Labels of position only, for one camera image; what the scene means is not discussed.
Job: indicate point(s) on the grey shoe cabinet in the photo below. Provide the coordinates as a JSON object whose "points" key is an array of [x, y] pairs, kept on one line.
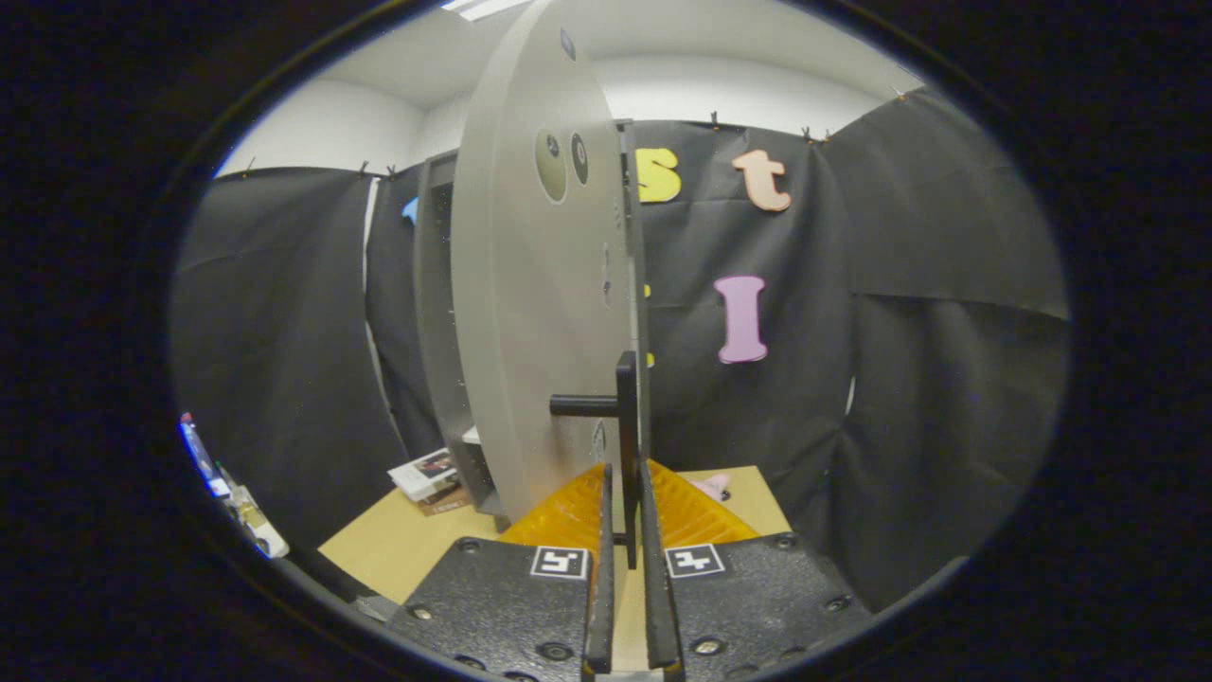
{"points": [[436, 332]]}

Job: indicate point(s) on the long ceiling light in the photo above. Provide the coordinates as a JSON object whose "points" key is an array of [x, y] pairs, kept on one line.
{"points": [[483, 8]]}

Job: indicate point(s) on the white book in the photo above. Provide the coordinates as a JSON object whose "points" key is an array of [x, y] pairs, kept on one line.
{"points": [[421, 471]]}

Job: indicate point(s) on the black backdrop cloth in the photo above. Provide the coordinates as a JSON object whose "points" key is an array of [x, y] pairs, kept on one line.
{"points": [[900, 379]]}

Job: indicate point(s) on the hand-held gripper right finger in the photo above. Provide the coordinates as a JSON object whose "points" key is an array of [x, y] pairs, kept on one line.
{"points": [[660, 616]]}

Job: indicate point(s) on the brown book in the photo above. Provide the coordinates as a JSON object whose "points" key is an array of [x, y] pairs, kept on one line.
{"points": [[445, 502]]}

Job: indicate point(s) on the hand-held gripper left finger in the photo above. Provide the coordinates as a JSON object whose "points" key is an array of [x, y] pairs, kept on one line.
{"points": [[599, 616]]}

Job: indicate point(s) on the beige shoe cabinet door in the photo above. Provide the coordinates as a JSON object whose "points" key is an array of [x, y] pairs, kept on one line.
{"points": [[521, 332]]}

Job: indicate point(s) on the green and pink plush toy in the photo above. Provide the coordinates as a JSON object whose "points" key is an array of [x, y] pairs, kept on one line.
{"points": [[712, 485]]}

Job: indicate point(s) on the row of small cloth clips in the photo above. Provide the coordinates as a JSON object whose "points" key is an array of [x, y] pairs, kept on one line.
{"points": [[712, 121]]}

